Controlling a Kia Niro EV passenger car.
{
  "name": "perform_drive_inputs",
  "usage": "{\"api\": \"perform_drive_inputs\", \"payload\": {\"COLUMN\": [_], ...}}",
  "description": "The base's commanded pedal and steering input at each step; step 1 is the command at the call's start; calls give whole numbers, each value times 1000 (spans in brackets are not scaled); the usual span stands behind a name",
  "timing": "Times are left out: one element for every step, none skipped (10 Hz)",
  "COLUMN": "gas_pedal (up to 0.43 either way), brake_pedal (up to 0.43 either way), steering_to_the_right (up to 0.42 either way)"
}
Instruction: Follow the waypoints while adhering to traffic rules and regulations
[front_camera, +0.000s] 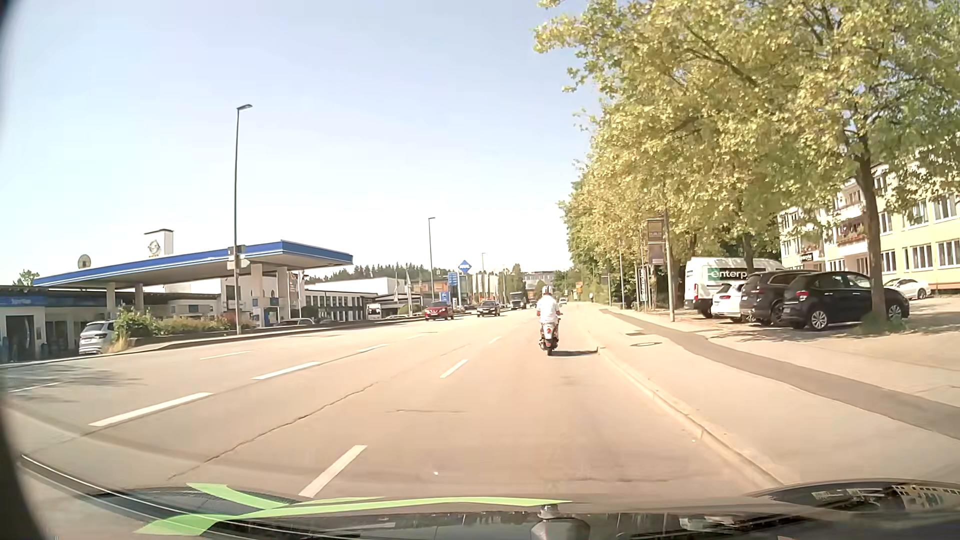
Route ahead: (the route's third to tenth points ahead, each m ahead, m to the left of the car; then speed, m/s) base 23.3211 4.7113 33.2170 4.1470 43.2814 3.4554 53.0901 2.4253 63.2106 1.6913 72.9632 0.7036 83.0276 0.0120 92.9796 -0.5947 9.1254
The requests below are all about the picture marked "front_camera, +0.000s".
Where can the blue price sign pylon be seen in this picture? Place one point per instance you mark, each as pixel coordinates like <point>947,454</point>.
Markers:
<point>453,285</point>

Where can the dark car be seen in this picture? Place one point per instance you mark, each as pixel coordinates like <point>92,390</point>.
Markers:
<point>488,307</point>

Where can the dark lorry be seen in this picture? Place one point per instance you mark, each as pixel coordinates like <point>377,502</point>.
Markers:
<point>517,300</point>

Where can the red car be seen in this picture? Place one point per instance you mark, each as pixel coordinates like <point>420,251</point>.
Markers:
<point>439,310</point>

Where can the person on white scooter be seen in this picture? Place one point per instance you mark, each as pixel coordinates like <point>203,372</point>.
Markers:
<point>548,315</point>

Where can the wooded hill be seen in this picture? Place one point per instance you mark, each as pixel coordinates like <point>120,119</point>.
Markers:
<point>375,271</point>

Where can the white van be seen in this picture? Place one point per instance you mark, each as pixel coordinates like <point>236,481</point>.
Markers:
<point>712,276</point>
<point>373,310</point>

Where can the white commercial building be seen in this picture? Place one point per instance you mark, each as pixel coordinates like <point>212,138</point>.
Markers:
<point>352,296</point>

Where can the grey asphalt road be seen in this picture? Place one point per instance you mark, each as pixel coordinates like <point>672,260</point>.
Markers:
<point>420,405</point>

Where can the raised planted kerb strip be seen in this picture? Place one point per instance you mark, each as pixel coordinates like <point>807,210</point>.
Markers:
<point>247,334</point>

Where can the car's own bonnet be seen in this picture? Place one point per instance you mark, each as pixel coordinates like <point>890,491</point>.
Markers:
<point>480,517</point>

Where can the blue petrol station canopy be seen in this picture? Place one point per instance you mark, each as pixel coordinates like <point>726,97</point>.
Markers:
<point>202,262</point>

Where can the black suv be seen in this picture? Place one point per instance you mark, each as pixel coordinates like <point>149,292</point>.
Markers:
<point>765,294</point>

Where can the row of trees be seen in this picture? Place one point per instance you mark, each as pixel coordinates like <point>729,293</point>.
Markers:
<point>750,112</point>

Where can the white tower with logo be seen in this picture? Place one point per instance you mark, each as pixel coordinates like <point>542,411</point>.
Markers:
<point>159,243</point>

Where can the green bushes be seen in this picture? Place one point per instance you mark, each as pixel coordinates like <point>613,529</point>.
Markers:
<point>161,325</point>

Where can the grey paved pavement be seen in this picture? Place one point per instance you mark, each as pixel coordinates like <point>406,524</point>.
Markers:
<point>787,397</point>

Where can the black car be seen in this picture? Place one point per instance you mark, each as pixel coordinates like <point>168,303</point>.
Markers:
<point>832,298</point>

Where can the road markings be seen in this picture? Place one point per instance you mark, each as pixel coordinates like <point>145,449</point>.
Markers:
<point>152,409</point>

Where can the silver parked car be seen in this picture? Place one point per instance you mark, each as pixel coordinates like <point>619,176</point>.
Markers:
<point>96,336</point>

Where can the white parked car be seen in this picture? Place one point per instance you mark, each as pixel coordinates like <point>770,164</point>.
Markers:
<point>909,287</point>

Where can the pale yellow apartment building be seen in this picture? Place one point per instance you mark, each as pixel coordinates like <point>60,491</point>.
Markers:
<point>919,244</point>

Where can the petrol station shop building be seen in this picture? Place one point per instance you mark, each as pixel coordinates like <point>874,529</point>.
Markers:
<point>37,319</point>

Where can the tall lamp post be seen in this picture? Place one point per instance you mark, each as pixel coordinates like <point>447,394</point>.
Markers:
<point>235,225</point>
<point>430,259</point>

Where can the brown sign board on post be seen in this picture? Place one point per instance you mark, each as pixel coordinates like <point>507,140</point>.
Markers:
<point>655,240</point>

